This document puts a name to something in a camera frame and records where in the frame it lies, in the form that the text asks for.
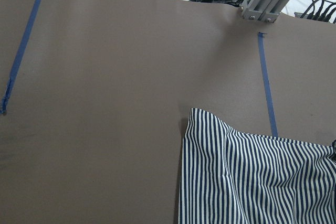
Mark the blue white striped polo shirt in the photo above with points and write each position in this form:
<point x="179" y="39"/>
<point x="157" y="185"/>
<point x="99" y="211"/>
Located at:
<point x="230" y="176"/>

